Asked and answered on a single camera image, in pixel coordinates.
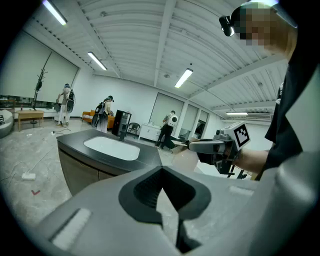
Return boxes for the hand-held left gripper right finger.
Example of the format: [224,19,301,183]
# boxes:
[161,165,283,256]

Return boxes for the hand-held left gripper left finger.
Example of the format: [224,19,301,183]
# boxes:
[32,165,180,256]

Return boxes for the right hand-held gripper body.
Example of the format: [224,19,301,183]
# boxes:
[213,121,251,180]

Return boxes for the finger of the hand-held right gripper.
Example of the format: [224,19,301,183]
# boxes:
[196,151,221,166]
[188,138,225,153]

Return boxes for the person's right forearm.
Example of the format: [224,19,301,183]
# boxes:
[232,147,272,176]

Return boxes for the white sink basin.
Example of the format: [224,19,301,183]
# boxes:
[83,136,141,161]

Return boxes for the black countertop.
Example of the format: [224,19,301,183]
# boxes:
[56,128,163,173]

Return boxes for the person's right hand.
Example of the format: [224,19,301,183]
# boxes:
[224,144,236,162]

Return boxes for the white air conditioner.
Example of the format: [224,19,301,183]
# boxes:
[246,113,273,122]

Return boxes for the cardboard box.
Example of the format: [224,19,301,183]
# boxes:
[171,136,201,154]

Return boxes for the window roller blind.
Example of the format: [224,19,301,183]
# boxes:
[0,31,52,97]
[180,104,200,140]
[149,92,185,127]
[37,52,80,103]

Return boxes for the person's black shirt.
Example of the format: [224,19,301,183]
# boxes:
[256,54,320,181]

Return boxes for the white cabinet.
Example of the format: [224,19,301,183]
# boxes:
[138,123,163,141]

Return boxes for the black chair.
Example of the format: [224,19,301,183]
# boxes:
[126,122,141,139]

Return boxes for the black water dispenser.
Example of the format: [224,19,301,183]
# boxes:
[111,109,132,137]

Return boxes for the orange sofa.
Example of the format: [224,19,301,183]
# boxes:
[81,109,116,130]

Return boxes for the person's head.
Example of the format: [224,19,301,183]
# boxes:
[229,2,298,58]

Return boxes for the low wooden table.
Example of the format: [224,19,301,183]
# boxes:
[14,109,45,133]

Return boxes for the black coat rack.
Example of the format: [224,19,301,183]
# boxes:
[29,59,49,125]

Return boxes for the white black backpack strap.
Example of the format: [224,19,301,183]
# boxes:
[275,81,285,104]

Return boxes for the black head-worn camera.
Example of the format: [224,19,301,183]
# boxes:
[219,15,236,37]

